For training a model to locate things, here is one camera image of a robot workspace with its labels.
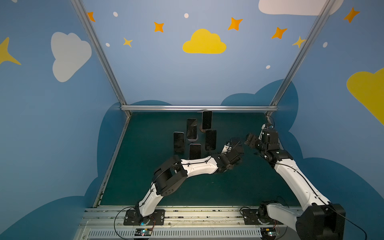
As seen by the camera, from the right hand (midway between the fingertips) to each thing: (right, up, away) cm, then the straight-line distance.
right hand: (256, 136), depth 84 cm
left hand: (-14, -14, +5) cm, 20 cm away
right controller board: (+1, -46, -12) cm, 48 cm away
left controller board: (-60, -45, -13) cm, 76 cm away
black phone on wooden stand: (-26, +11, +24) cm, 37 cm away
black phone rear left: (-37, +4, +15) cm, 40 cm away
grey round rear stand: (-36, -3, +20) cm, 41 cm away
